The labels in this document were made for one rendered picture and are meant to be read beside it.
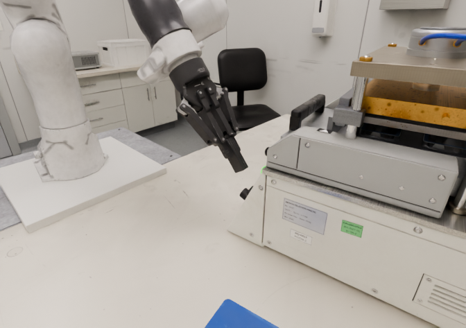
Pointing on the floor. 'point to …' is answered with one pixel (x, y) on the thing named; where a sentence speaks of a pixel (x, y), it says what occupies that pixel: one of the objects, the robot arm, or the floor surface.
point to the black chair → (245, 84)
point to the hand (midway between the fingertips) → (234, 155)
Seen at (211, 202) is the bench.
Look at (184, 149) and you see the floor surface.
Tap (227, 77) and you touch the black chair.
